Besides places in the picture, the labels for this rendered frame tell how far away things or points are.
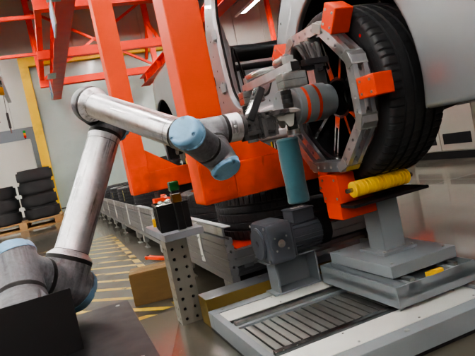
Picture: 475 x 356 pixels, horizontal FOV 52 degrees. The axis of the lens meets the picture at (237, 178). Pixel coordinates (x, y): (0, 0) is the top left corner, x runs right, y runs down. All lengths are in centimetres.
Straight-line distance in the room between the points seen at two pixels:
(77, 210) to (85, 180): 11
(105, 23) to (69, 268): 283
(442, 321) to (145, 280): 161
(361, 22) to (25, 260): 129
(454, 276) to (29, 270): 142
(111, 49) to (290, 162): 252
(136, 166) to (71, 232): 239
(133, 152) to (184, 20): 198
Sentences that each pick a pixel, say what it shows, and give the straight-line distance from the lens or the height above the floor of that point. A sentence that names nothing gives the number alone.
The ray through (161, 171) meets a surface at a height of 66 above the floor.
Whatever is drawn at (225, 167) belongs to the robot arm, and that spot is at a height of 70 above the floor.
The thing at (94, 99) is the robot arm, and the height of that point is 99.
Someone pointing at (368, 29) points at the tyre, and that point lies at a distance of 174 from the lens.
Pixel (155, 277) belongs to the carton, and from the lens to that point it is 277.
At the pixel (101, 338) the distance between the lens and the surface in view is 149.
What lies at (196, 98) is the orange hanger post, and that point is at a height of 98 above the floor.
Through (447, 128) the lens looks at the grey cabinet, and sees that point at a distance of 695.
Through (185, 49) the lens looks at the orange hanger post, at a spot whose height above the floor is 120.
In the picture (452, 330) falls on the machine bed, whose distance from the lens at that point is 176.
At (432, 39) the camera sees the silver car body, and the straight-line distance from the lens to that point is 161.
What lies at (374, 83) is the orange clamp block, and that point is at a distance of 158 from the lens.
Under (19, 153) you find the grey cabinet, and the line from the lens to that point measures 1267.
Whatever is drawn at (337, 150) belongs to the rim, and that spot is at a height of 65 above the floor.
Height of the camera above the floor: 75
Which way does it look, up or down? 4 degrees down
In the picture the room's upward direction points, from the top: 12 degrees counter-clockwise
